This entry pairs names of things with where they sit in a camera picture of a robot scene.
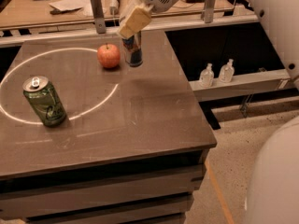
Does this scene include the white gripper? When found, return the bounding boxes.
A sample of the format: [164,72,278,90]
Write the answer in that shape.
[118,0,178,39]

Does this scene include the redbull can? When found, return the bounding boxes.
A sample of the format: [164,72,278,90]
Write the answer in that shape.
[122,32,143,67]

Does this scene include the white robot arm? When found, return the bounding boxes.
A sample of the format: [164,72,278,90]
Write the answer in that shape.
[184,96,299,224]

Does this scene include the red apple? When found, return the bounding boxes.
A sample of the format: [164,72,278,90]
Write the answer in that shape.
[97,43,121,69]

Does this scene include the green soda can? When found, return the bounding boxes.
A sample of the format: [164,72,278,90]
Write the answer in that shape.
[22,76,66,127]

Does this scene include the white cylindrical tool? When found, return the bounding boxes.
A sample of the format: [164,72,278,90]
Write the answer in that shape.
[109,0,121,15]

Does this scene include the white paper sheets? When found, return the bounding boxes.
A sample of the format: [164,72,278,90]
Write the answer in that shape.
[50,0,93,17]

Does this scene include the clear bottle left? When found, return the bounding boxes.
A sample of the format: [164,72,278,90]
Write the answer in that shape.
[199,63,214,88]

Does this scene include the clear bottle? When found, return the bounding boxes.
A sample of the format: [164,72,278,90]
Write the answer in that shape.
[199,63,214,88]
[219,59,235,83]

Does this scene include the clear bottle right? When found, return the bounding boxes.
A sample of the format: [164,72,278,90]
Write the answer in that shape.
[219,59,235,83]

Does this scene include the grey shelf beam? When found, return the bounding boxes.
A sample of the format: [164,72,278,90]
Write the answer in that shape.
[190,69,294,102]

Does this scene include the drawer cabinet under table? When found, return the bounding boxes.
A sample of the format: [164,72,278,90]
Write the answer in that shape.
[0,150,207,224]

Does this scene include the metal bracket left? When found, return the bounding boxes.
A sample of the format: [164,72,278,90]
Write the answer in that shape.
[90,0,107,34]

